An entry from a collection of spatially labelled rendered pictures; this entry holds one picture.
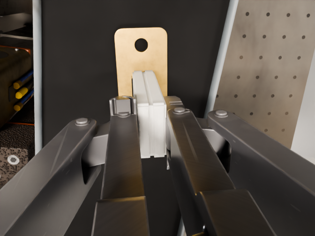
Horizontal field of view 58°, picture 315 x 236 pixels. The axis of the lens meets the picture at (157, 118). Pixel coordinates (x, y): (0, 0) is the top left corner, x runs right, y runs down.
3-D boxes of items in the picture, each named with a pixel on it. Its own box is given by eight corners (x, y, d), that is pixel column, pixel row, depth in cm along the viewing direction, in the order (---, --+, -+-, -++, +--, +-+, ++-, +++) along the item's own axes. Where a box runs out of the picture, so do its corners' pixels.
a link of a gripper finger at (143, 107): (152, 158, 15) (138, 159, 15) (144, 109, 21) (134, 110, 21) (151, 104, 14) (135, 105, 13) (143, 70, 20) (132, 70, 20)
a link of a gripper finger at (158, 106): (151, 104, 14) (166, 103, 14) (143, 70, 20) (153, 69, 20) (152, 158, 15) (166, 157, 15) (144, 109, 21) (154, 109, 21)
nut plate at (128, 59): (114, 28, 20) (113, 30, 19) (166, 26, 21) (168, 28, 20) (121, 133, 24) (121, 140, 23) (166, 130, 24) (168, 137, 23)
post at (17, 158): (59, 62, 66) (-24, 145, 29) (82, 65, 66) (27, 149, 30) (59, 84, 68) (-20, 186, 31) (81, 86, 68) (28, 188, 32)
